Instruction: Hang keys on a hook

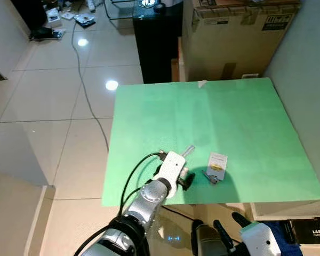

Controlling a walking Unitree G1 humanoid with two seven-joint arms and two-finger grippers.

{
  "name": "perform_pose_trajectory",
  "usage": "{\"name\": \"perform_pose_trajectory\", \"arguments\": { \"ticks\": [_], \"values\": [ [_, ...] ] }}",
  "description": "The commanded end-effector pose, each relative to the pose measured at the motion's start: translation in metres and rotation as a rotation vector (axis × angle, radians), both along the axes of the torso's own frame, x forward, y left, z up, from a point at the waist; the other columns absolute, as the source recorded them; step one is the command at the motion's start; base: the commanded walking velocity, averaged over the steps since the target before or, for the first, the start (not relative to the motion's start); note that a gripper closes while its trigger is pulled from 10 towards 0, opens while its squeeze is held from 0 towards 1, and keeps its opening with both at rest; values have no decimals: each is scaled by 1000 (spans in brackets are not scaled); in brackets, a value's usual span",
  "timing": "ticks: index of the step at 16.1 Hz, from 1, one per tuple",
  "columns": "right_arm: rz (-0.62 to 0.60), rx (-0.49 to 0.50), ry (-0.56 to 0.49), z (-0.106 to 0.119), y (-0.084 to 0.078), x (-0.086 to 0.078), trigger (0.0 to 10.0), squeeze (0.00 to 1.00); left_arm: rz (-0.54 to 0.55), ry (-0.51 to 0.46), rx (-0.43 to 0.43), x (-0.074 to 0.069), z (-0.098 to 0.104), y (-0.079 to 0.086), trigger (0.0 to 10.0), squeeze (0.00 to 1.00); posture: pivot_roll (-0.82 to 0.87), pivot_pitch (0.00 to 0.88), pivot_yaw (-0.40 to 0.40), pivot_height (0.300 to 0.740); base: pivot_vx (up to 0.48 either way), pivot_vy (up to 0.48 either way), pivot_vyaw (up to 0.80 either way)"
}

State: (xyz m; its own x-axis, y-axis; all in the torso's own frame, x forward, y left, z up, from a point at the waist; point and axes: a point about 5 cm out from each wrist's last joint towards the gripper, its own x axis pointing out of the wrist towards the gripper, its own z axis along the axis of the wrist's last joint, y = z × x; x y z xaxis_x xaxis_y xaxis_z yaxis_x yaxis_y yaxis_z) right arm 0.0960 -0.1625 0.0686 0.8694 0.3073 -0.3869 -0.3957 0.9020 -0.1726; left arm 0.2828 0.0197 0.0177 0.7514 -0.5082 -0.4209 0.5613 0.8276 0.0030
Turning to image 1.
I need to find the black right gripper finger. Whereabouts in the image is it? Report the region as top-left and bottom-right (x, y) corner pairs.
(231, 212), (252, 230)
(213, 219), (237, 251)

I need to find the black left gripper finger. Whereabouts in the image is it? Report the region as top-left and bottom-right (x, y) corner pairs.
(177, 167), (196, 191)

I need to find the silver key bunch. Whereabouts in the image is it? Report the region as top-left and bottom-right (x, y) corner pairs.
(181, 145), (196, 158)

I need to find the dark robot leg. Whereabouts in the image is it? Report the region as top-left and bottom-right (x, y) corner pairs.
(190, 219), (227, 256)

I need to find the key with white card tag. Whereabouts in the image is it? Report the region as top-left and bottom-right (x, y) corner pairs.
(203, 151), (228, 185)

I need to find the blue cloth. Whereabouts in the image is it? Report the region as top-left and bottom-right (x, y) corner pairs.
(266, 221), (298, 256)

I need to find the green table cover board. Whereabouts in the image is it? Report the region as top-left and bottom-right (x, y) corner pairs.
(101, 77), (320, 208)

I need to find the black toner cartridge box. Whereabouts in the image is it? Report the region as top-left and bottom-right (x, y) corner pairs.
(290, 217), (320, 245)

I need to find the black cabinet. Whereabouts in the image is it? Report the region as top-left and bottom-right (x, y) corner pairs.
(132, 2), (185, 85)

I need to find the large brown cardboard box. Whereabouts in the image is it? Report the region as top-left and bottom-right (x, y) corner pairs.
(180, 0), (302, 84)

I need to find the small flat dark packet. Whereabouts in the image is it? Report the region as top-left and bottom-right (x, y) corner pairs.
(75, 14), (97, 28)

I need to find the black clothes pile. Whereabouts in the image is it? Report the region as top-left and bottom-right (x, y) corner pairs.
(11, 0), (66, 42)

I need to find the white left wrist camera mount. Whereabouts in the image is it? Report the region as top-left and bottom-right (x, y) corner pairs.
(158, 150), (187, 186)

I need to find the brown cardboard box with handles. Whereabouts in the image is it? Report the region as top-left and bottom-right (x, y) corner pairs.
(163, 204), (254, 223)

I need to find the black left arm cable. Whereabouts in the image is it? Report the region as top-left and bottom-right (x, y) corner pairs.
(75, 151), (169, 256)

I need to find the thin dark floor cable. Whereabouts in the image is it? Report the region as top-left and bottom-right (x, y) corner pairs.
(69, 20), (110, 153)

